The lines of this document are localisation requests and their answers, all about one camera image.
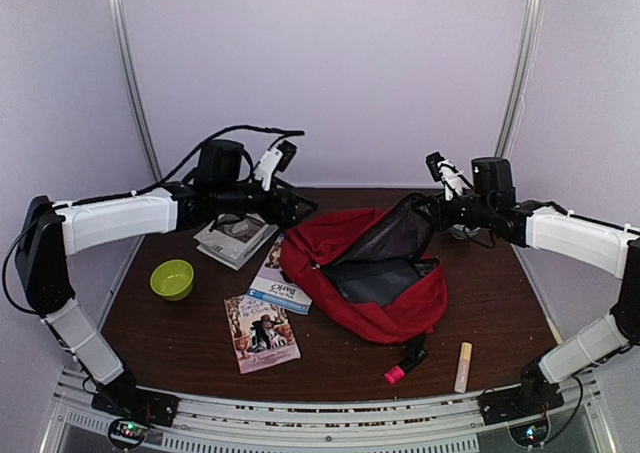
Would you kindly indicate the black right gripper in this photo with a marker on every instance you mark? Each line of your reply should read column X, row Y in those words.
column 436, row 202

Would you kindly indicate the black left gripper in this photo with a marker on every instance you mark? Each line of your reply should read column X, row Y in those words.
column 284, row 217

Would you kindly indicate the grey white hardcover book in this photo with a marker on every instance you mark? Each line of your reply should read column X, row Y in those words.
column 232, row 240

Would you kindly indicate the red student backpack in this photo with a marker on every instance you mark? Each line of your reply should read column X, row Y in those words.
column 369, row 271

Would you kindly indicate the blue dog picture book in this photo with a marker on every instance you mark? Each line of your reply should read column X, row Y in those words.
column 271, row 285

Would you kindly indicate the pink illustrated paperback book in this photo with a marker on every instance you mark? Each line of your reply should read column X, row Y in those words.
column 261, row 334

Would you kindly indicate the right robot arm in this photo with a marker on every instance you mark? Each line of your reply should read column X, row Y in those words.
column 488, row 202

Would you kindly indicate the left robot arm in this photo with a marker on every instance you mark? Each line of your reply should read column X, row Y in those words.
column 54, row 231

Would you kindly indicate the pale blue ceramic bowl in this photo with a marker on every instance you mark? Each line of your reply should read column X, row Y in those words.
column 462, row 232

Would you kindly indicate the pale yellow highlighter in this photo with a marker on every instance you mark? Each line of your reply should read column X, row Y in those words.
column 463, row 368

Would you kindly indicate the lime green bowl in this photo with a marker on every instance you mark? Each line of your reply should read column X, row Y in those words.
column 172, row 280

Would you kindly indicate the pink black highlighter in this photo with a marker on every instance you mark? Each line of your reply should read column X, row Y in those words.
column 400, row 370

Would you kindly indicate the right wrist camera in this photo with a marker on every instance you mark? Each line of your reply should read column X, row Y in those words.
column 453, row 180

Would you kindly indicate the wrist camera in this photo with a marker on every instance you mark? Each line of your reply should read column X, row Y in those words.
column 453, row 180
column 275, row 159

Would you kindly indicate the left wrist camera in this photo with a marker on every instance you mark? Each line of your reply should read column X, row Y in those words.
column 275, row 159

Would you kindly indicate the right aluminium frame post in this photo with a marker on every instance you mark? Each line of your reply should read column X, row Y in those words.
column 527, row 47

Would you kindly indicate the aluminium frame post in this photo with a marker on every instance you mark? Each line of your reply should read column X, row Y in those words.
column 132, row 87
column 527, row 47

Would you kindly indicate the front aluminium rail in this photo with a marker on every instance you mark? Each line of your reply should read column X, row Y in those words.
column 451, row 423

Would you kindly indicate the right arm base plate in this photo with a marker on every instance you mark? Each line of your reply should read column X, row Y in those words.
column 511, row 404

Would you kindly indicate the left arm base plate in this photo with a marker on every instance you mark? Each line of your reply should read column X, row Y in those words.
column 153, row 408

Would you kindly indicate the left aluminium frame post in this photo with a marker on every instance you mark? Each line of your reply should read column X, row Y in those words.
column 132, row 87

